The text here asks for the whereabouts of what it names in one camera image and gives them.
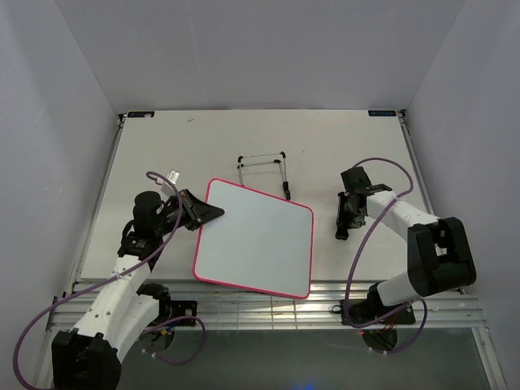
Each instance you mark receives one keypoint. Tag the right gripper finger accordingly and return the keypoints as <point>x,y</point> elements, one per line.
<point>342,197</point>
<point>356,215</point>

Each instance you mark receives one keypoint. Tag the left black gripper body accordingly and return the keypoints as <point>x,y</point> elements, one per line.
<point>170,220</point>

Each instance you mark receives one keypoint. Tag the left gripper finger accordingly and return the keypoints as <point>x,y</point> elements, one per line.
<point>192,223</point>
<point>196,211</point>

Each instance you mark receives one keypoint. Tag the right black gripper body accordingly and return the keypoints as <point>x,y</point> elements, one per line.
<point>348,195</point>

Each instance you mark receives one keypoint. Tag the black whiteboard eraser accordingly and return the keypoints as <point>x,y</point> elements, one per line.
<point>342,231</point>

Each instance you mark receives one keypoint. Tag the pink framed whiteboard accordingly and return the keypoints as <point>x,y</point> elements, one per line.
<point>261,243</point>

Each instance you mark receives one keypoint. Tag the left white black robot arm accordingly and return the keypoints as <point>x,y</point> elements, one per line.
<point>91,354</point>

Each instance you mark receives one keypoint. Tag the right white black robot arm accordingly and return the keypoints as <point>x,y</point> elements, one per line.
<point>438,255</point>

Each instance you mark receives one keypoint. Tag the right blue table label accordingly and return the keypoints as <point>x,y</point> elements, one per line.
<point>382,113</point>

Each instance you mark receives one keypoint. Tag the blue table label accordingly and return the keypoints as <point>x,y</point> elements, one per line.
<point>140,114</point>
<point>382,113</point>

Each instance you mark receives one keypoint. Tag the left blue table label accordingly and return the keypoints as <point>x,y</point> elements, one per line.
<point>140,114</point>

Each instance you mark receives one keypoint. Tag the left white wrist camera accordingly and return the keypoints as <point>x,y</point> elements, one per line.
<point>168,183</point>

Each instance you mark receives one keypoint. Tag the black wire easel stand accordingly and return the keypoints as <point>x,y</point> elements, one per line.
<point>254,165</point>

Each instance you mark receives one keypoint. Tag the aluminium table frame rail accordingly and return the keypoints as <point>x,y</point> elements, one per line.
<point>232,309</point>

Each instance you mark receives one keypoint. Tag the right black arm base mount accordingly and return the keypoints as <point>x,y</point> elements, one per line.
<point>359,312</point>

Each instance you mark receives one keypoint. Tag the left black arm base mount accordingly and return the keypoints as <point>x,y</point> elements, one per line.
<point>183,309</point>

